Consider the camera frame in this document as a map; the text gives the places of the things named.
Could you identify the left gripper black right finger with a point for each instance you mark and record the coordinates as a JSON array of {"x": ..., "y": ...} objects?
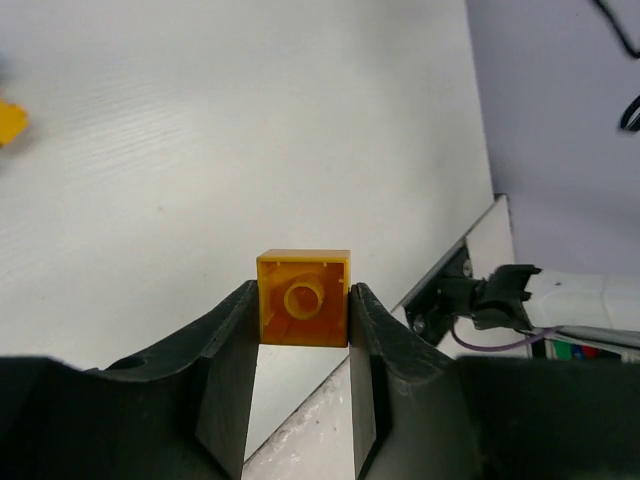
[{"x": 418, "y": 414}]

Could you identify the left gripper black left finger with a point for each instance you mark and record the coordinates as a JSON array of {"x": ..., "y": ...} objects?
[{"x": 178, "y": 409}]

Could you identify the small yellow square lego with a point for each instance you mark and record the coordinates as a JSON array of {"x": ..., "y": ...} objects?
[{"x": 303, "y": 297}]

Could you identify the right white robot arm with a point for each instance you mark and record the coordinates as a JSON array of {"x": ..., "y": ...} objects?
[{"x": 600, "y": 309}]

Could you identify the yellow cyan lego top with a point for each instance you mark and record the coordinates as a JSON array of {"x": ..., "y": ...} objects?
[{"x": 13, "y": 121}]

